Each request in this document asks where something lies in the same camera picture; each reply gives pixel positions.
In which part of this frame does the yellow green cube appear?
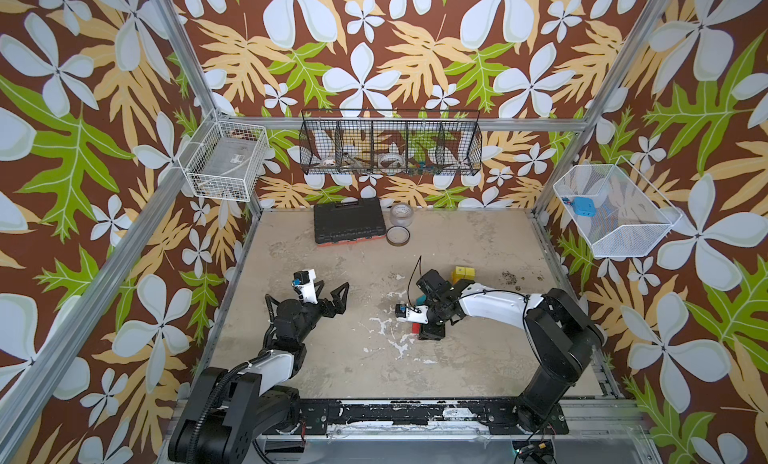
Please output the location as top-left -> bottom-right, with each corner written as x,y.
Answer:
451,266 -> 466,284

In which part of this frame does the small yellow block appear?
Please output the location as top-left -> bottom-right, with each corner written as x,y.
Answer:
462,267 -> 476,282

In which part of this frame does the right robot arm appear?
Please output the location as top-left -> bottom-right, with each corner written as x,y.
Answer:
397,270 -> 607,432

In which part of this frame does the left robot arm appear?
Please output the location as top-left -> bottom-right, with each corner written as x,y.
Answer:
168,276 -> 350,463

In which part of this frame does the black red tool case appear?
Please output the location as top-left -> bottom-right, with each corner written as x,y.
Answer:
313,197 -> 387,246

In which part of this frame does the brown tape roll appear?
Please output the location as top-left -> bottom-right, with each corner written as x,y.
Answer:
385,226 -> 411,247

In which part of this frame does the clear tape roll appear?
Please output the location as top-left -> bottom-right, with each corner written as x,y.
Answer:
390,203 -> 415,228

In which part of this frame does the white tape roll in basket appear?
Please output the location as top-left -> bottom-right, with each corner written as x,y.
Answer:
377,153 -> 405,169

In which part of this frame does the blue object in basket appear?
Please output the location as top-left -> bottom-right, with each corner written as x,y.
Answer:
562,196 -> 597,218

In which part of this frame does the white mesh basket right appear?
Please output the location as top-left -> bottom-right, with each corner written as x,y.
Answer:
554,158 -> 682,259

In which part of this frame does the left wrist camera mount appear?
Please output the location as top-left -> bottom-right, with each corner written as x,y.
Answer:
292,269 -> 318,304

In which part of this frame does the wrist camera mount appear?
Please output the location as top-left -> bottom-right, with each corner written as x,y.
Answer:
395,304 -> 429,325
292,269 -> 318,304

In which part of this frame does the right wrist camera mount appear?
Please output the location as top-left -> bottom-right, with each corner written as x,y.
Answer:
395,304 -> 429,325

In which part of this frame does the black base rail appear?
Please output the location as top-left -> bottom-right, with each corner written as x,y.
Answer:
299,397 -> 570,436

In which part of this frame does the black wire wall basket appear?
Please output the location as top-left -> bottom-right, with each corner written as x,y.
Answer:
298,109 -> 483,176

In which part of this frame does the white wire basket left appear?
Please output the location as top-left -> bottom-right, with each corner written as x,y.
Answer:
178,112 -> 270,203

